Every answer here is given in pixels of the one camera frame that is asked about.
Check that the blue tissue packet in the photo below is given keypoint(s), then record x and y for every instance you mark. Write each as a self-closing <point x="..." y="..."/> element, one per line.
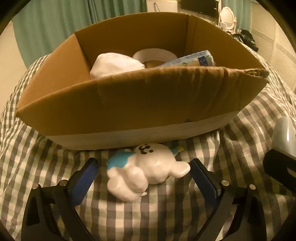
<point x="189" y="59"/>

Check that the white slatted wardrobe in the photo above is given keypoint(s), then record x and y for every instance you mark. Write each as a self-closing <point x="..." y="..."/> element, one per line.
<point x="275" y="34"/>

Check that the checked blanket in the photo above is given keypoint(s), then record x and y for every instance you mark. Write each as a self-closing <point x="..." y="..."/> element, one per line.
<point x="161" y="215"/>

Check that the black plastic bag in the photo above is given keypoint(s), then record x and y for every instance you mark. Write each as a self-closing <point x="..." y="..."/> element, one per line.
<point x="247" y="40"/>

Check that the white bear toy figure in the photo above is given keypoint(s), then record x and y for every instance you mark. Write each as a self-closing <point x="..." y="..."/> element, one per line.
<point x="148" y="171"/>

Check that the narrow green curtain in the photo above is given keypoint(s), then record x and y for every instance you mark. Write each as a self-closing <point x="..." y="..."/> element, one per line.
<point x="242" y="14"/>

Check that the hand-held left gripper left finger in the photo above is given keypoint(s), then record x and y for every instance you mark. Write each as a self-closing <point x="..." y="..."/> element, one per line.
<point x="83" y="183"/>

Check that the wide green curtain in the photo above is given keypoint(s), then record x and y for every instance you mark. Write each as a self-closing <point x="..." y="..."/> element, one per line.
<point x="50" y="25"/>

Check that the black wall television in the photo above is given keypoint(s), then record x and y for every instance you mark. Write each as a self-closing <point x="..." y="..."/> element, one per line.
<point x="198" y="5"/>

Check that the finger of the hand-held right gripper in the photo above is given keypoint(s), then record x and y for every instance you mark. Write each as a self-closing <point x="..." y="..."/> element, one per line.
<point x="277" y="163"/>

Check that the white oval mirror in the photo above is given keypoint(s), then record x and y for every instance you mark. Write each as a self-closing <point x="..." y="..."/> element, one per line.
<point x="227" y="17"/>

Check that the white tape roll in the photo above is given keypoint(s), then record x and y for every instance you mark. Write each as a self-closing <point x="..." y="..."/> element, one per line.
<point x="152" y="53"/>

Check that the brown cardboard box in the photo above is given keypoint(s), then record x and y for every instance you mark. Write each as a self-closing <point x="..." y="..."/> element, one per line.
<point x="143" y="102"/>

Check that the white plastic bottle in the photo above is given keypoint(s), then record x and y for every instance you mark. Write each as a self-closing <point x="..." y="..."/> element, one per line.
<point x="283" y="133"/>

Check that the white knitted sock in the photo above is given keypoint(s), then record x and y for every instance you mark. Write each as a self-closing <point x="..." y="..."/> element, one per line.
<point x="113" y="63"/>

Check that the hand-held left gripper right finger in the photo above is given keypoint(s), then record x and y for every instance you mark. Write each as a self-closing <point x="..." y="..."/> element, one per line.
<point x="205" y="183"/>

